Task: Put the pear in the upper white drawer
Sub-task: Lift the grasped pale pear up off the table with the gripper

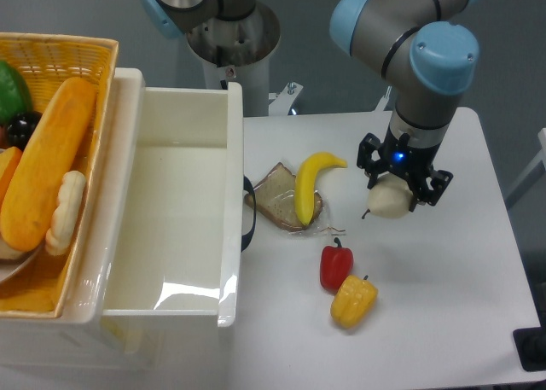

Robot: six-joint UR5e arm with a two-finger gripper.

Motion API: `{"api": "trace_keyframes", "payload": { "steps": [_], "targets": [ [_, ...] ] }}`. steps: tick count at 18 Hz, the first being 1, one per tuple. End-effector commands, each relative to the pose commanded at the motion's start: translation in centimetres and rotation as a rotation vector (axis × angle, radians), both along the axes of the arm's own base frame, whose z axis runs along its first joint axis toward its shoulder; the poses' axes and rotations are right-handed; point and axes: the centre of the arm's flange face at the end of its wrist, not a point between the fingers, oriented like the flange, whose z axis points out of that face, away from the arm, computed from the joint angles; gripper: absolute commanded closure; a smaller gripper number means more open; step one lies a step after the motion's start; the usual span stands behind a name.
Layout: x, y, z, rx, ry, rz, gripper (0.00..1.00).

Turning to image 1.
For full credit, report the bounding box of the white open upper drawer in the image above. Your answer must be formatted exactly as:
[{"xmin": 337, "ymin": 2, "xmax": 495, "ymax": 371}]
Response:
[{"xmin": 101, "ymin": 81, "xmax": 244, "ymax": 328}]

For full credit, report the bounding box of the orange fruit piece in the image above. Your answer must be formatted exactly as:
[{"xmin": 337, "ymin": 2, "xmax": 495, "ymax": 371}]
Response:
[{"xmin": 0, "ymin": 147, "xmax": 22, "ymax": 205}]

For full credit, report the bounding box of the black drawer handle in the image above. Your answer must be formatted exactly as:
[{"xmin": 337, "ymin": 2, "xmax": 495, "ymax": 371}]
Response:
[{"xmin": 241, "ymin": 175, "xmax": 258, "ymax": 253}]

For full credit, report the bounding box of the pale cream pear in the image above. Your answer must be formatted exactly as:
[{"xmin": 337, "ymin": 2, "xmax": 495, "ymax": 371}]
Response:
[{"xmin": 362, "ymin": 173, "xmax": 413, "ymax": 219}]

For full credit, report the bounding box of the cream twisted bread roll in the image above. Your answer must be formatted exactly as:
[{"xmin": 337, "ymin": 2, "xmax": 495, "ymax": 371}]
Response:
[{"xmin": 45, "ymin": 171, "xmax": 86, "ymax": 256}]

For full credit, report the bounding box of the yellow bell pepper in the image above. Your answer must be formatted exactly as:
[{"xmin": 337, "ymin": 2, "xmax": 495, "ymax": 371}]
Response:
[{"xmin": 330, "ymin": 275, "xmax": 378, "ymax": 329}]

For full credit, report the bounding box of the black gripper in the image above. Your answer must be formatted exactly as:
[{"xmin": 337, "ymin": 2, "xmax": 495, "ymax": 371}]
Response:
[{"xmin": 357, "ymin": 117, "xmax": 453, "ymax": 212}]

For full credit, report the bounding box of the yellow banana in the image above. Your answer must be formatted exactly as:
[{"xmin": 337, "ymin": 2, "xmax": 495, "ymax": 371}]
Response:
[{"xmin": 294, "ymin": 151, "xmax": 347, "ymax": 226}]

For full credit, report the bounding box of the dark purple grape cluster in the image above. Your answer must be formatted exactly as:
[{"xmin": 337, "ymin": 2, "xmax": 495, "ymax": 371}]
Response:
[{"xmin": 4, "ymin": 111, "xmax": 42, "ymax": 151}]

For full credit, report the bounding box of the white frame at right edge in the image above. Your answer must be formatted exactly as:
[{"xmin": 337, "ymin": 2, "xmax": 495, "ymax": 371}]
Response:
[{"xmin": 504, "ymin": 128, "xmax": 545, "ymax": 210}]

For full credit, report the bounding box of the red bell pepper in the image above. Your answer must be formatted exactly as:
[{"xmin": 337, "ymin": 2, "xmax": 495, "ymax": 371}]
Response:
[{"xmin": 319, "ymin": 237, "xmax": 354, "ymax": 291}]

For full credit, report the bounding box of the green avocado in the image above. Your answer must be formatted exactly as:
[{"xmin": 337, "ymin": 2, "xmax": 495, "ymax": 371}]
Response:
[{"xmin": 0, "ymin": 61, "xmax": 33, "ymax": 125}]

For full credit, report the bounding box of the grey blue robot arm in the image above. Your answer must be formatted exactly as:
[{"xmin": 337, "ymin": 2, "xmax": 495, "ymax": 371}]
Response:
[{"xmin": 141, "ymin": 0, "xmax": 479, "ymax": 206}]

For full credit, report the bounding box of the orange baguette loaf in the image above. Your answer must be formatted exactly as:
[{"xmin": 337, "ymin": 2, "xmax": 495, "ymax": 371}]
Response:
[{"xmin": 1, "ymin": 77, "xmax": 96, "ymax": 253}]

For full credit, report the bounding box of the white plate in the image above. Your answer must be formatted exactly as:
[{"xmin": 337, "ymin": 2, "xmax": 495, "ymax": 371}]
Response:
[{"xmin": 1, "ymin": 240, "xmax": 44, "ymax": 282}]

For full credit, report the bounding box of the yellow wicker basket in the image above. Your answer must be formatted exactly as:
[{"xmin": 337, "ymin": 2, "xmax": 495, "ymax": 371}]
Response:
[{"xmin": 1, "ymin": 32, "xmax": 119, "ymax": 320}]

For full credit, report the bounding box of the black device at table edge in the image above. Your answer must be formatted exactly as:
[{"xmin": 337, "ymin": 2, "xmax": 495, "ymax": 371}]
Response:
[{"xmin": 513, "ymin": 327, "xmax": 545, "ymax": 372}]

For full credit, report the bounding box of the white drawer cabinet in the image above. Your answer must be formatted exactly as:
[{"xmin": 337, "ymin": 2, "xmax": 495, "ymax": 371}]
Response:
[{"xmin": 0, "ymin": 67, "xmax": 238, "ymax": 390}]

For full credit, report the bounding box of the brown bread slice in wrap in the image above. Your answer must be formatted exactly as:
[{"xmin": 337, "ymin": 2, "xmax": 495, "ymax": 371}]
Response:
[{"xmin": 244, "ymin": 162, "xmax": 324, "ymax": 233}]

